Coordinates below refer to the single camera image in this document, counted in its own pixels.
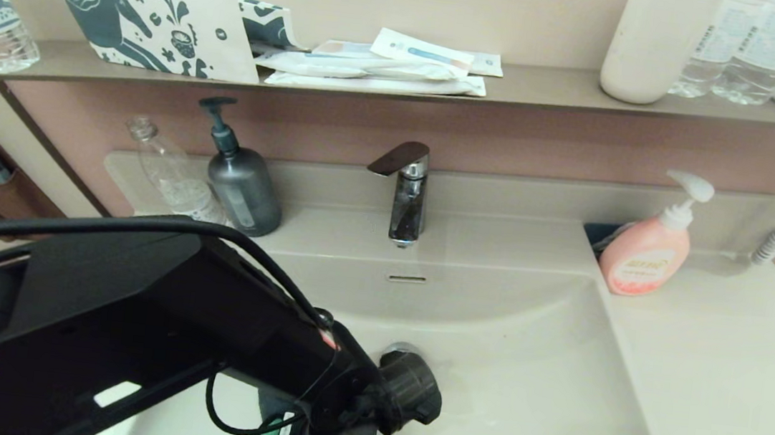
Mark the chrome sink faucet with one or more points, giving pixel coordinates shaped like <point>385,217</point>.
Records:
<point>406,212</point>

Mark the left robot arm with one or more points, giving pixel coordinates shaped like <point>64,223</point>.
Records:
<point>96,316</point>

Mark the white ceramic sink basin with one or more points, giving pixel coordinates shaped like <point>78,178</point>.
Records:
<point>519,404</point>

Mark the chrome drain stopper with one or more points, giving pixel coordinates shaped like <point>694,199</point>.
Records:
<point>402,349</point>

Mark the dark grey pump bottle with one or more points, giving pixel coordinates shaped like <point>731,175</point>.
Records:
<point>243,195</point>

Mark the clear empty plastic bottle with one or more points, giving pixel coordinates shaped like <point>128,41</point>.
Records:
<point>169,173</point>

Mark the long white packet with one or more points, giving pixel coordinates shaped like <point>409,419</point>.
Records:
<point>343,66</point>
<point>370,85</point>

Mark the pink soap pump bottle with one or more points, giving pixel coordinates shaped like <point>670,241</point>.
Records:
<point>642,259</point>

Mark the peach white packet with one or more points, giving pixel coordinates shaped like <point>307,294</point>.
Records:
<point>343,48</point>

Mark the white packet blue stripe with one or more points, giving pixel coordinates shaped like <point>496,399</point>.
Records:
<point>416,51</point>

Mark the small white packet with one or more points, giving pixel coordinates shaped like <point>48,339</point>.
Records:
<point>489,65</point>

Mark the small blue print pouch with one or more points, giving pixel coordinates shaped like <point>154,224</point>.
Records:
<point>267,23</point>

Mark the white horse print pouch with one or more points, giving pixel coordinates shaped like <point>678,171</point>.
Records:
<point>146,12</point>

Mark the tall white tumbler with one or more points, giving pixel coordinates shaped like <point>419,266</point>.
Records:
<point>653,51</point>

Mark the clear water bottle white label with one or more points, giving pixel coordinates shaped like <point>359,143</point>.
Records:
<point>767,56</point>
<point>705,60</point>

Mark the brown wall holder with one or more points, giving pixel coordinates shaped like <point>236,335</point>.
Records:
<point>21,204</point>

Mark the brown wall shelf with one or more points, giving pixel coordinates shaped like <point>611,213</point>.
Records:
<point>552,88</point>

